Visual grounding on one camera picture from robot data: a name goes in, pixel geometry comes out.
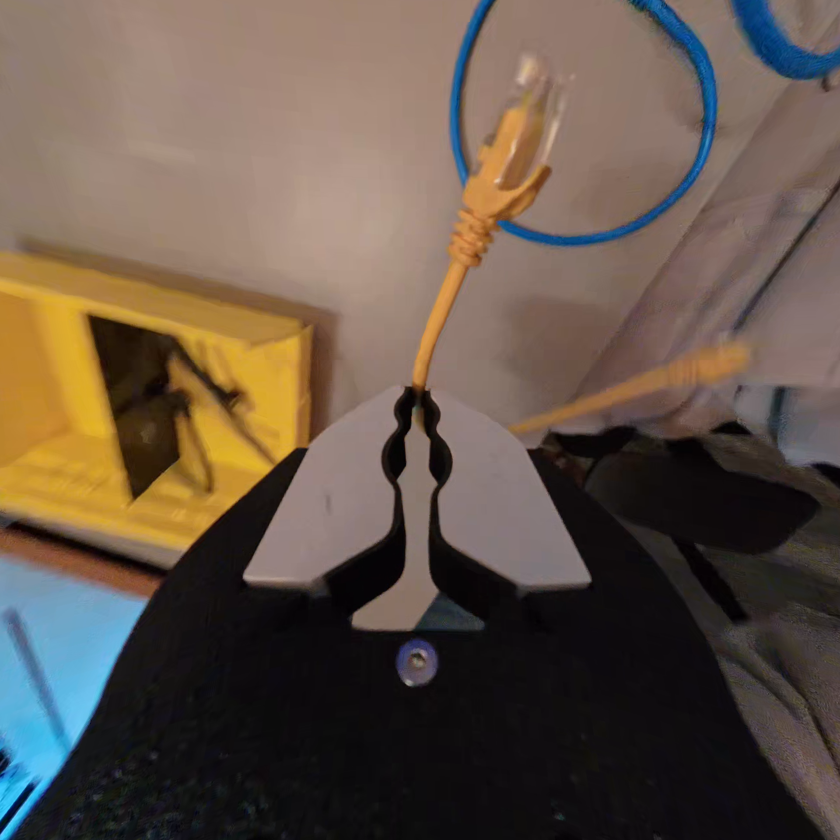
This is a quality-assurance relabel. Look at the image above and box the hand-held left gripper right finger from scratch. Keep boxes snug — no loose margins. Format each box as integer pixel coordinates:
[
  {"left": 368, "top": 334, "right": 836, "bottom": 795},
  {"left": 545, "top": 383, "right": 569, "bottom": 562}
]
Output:
[{"left": 420, "top": 387, "right": 592, "bottom": 623}]

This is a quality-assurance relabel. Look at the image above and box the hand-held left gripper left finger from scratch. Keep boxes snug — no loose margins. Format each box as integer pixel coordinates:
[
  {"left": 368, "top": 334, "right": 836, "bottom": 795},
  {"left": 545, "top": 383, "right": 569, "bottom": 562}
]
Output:
[{"left": 243, "top": 386, "right": 413, "bottom": 618}]

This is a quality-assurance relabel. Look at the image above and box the grey desk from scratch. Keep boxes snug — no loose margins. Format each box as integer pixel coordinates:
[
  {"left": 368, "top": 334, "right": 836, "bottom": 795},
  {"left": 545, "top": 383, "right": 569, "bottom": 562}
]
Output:
[{"left": 0, "top": 0, "right": 775, "bottom": 460}]

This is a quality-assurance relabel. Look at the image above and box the yellow ethernet cable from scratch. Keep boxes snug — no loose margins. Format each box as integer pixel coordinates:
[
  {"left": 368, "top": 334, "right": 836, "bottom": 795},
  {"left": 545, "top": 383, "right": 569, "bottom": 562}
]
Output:
[{"left": 412, "top": 52, "right": 754, "bottom": 435}]

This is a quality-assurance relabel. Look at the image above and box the black tool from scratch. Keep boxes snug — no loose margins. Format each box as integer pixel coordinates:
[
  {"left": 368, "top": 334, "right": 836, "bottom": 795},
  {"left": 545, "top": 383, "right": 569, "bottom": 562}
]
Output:
[{"left": 88, "top": 315, "right": 277, "bottom": 500}]

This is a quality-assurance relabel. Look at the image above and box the pale blue sheet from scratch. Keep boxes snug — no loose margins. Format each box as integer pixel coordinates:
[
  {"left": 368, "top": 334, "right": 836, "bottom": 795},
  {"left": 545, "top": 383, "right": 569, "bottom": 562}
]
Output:
[{"left": 0, "top": 558, "right": 152, "bottom": 840}]

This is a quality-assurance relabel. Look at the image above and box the yellow plastic bin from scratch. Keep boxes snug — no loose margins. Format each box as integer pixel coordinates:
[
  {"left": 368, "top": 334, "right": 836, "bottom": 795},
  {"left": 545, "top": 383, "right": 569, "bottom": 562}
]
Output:
[{"left": 0, "top": 249, "right": 316, "bottom": 552}]

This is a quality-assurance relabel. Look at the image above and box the blue ethernet cable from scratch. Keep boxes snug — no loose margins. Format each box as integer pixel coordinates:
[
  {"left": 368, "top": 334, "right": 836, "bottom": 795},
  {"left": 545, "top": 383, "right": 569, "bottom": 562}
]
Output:
[{"left": 449, "top": 0, "right": 840, "bottom": 247}]

